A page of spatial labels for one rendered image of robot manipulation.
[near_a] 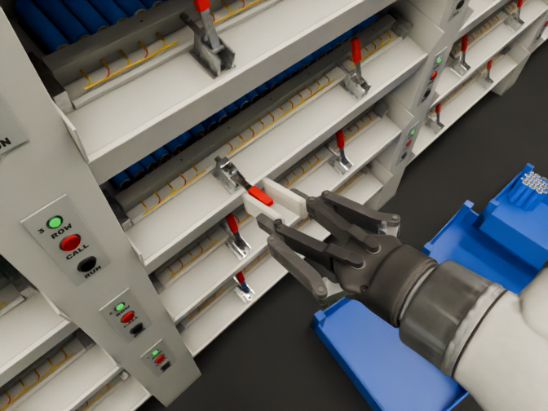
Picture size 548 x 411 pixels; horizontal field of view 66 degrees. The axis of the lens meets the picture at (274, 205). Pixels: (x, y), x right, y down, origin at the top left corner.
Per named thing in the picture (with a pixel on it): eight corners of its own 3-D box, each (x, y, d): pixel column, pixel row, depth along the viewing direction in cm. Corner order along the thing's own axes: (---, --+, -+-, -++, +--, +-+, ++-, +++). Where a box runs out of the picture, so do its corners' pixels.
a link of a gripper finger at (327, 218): (371, 250, 42) (382, 243, 42) (303, 195, 49) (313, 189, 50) (372, 274, 45) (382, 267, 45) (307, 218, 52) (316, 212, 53)
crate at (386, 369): (470, 388, 90) (486, 379, 84) (402, 449, 84) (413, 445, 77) (375, 281, 105) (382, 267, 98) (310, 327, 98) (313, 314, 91)
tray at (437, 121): (509, 73, 138) (541, 41, 126) (398, 173, 114) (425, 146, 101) (462, 33, 142) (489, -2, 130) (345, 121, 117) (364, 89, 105)
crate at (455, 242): (564, 289, 104) (584, 274, 97) (525, 346, 95) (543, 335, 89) (457, 216, 116) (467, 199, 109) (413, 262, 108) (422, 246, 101)
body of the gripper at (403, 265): (392, 348, 41) (320, 294, 46) (441, 290, 44) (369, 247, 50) (395, 306, 35) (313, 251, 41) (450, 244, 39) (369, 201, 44)
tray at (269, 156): (417, 71, 79) (444, 32, 71) (146, 276, 55) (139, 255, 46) (342, 2, 83) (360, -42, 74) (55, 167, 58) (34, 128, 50)
